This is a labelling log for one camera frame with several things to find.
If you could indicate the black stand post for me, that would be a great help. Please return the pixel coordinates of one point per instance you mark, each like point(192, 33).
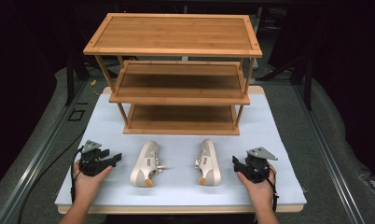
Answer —
point(70, 77)
point(307, 84)

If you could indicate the small yellow tape piece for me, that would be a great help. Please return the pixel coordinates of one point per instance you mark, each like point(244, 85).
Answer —
point(93, 82)

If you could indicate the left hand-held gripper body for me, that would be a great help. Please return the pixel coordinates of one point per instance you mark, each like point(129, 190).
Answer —
point(90, 161)

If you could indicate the person's left hand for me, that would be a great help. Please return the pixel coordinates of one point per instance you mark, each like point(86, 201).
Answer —
point(87, 185)

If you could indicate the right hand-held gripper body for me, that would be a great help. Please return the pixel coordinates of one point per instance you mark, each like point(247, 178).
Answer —
point(257, 168)

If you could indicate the beige sneaker with yellow heel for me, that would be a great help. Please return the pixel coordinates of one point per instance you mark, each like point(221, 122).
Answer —
point(212, 168)
point(145, 165)

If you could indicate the three-tier wooden shoe rack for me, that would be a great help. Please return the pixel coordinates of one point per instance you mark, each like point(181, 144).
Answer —
point(176, 34)

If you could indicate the pale blue table sheet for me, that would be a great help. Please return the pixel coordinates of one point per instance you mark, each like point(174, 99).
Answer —
point(182, 189)

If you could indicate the grey metal rail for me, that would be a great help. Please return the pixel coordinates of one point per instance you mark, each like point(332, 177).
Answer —
point(328, 152)
point(36, 155)

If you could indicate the person's right hand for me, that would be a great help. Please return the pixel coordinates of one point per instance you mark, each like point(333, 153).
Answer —
point(261, 193)

